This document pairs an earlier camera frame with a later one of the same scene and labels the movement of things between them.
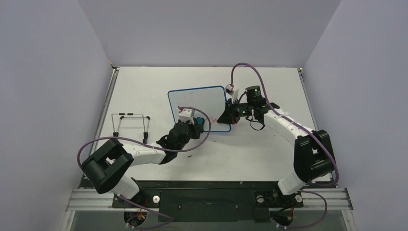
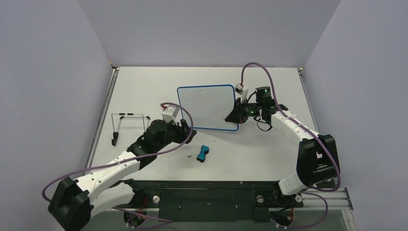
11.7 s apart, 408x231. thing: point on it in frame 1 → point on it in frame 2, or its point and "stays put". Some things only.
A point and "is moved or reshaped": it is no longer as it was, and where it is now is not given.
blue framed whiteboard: (212, 99) is moved or reshaped
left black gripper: (196, 128) → (183, 131)
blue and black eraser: (200, 120) → (204, 151)
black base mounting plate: (213, 201) stays put
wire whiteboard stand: (116, 119) stays put
